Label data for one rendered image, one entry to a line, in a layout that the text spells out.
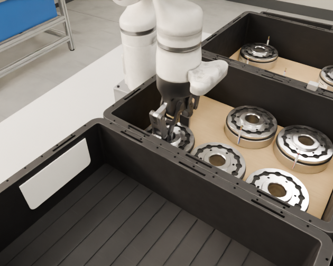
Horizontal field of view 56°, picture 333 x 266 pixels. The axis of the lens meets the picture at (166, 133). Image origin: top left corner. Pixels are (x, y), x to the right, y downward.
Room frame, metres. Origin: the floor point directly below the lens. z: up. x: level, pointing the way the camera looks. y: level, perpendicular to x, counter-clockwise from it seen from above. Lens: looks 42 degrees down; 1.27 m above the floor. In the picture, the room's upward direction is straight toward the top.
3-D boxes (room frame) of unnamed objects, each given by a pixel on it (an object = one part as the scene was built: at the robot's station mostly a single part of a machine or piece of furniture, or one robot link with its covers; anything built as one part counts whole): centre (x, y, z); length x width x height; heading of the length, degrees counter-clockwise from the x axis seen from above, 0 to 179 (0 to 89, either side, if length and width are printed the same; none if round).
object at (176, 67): (0.45, -0.04, 1.02); 0.11 x 0.09 x 0.06; 54
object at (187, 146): (0.44, 0.00, 0.86); 0.10 x 0.10 x 0.01
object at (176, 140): (0.44, 0.00, 0.86); 0.05 x 0.05 x 0.01
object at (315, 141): (0.42, -0.26, 0.86); 0.05 x 0.05 x 0.01
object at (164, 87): (0.46, -0.02, 0.95); 0.08 x 0.08 x 0.09
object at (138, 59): (0.76, 0.07, 0.85); 0.09 x 0.09 x 0.17; 51
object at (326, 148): (0.42, -0.26, 0.86); 0.10 x 0.10 x 0.01
